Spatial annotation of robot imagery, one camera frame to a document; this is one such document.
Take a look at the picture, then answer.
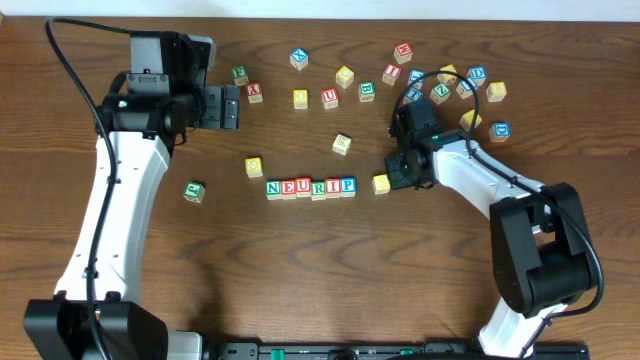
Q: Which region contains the yellow S wooden block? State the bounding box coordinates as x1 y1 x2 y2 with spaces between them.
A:
372 174 391 195

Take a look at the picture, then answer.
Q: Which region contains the blue P wooden block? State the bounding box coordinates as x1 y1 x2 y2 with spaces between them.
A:
340 177 357 197

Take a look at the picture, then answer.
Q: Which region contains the red i block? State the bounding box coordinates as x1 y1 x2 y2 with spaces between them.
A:
382 63 402 86
325 178 341 198

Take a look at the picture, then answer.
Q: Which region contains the green R wooden block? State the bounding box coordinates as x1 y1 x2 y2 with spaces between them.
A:
311 181 327 201

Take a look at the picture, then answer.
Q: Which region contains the green N wooden block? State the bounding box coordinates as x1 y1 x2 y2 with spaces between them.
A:
265 181 282 200

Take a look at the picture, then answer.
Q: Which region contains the red E wooden block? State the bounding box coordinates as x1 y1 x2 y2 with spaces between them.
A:
280 180 297 200

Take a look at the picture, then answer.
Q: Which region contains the red u block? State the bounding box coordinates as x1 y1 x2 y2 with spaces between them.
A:
294 177 312 198
321 88 339 110

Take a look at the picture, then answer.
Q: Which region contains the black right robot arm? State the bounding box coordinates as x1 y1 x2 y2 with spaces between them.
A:
385 130 604 358

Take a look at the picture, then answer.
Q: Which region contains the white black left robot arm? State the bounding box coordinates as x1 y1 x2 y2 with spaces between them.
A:
24 84 240 359

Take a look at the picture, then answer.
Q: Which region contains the red X wooden block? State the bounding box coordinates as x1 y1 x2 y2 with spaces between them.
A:
245 82 263 103

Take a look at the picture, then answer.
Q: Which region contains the green F wooden block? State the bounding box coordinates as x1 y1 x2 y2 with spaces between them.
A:
231 65 249 86

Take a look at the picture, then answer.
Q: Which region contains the yellow G wooden block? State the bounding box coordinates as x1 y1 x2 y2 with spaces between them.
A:
245 157 263 178

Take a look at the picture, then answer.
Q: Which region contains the plain wood top block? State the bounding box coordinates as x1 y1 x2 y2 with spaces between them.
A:
332 134 352 156

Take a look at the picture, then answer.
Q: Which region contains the yellow A wooden block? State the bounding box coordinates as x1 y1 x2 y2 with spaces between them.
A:
459 109 482 132

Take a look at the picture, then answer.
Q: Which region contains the blue T wooden block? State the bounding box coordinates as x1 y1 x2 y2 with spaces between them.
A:
402 87 424 104

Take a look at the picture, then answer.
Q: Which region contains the green Z wooden block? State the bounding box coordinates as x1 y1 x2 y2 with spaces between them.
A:
430 83 451 105

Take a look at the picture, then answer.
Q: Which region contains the yellow O wooden block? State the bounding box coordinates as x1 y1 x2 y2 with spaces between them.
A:
293 89 309 110

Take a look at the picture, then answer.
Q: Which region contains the green J wooden block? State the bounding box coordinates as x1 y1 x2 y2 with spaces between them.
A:
183 182 206 203

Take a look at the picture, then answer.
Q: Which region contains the green B wooden block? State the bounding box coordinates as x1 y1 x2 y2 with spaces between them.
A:
358 81 376 102

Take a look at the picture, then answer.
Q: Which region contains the blue X wooden block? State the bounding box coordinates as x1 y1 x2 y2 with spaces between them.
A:
289 48 309 71

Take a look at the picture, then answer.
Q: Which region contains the blue L wooden block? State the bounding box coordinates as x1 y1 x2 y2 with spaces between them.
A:
408 69 425 90

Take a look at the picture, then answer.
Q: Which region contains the blue 5 wooden block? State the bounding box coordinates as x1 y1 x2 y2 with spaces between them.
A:
456 78 478 99

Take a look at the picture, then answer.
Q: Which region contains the blue D block lower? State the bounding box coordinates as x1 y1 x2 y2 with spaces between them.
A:
489 122 511 142

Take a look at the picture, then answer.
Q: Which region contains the blue d block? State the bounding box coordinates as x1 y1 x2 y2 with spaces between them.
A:
466 66 487 86
489 122 511 142

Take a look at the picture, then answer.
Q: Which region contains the yellow block near D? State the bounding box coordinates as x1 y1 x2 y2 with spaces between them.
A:
437 64 457 86

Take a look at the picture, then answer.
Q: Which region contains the yellow block upper middle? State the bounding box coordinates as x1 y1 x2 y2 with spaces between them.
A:
335 65 355 89

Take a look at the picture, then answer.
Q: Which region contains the blue D block upper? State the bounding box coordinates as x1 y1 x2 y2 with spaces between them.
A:
466 66 487 86

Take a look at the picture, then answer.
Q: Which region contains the yellow 8 wooden block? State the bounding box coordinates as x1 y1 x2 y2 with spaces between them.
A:
486 82 507 103

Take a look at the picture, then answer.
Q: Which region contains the red H wooden block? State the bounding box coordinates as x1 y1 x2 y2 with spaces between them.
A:
394 42 414 64

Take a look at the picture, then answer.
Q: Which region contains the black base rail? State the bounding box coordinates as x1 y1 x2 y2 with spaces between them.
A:
214 341 591 360

